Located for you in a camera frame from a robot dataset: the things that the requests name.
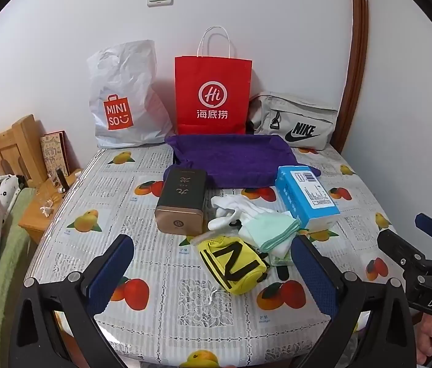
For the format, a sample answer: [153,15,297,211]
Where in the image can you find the patterned book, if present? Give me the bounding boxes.
[40,130,72,177]

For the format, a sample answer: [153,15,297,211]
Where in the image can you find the white spotted plush toy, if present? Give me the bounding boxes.
[0,172,25,215]

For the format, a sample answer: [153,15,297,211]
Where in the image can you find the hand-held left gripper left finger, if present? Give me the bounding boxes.
[9,234,135,368]

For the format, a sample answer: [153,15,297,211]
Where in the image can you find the dark green tin box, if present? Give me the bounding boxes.
[155,167,208,236]

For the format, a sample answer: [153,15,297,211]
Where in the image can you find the yellow socks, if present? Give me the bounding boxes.
[191,234,271,296]

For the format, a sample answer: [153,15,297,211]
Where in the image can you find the white plastic shopping bag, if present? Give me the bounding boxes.
[87,39,176,149]

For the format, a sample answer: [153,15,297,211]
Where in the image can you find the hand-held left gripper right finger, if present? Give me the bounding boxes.
[290,234,418,368]

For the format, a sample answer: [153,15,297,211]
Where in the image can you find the purple fabric tray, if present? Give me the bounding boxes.
[164,133,322,190]

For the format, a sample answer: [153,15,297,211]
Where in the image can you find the wooden nightstand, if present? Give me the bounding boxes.
[19,169,82,244]

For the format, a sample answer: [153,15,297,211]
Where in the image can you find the wooden door frame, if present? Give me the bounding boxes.
[331,0,373,154]

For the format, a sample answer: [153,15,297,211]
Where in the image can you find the grey waist bag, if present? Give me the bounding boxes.
[247,91,339,150]

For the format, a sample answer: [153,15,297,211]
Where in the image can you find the blue white carton box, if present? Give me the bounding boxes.
[275,166,340,231]

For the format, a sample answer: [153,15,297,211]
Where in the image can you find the mint green cloth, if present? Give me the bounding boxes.
[238,215,301,250]

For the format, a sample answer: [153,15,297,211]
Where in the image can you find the wooden bed headboard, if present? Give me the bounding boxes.
[0,114,46,185]

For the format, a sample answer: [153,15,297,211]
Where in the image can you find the red paper bag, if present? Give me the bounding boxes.
[174,26,253,136]

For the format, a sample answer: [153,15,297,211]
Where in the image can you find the clear plastic wrapper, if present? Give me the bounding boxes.
[38,184,64,216]

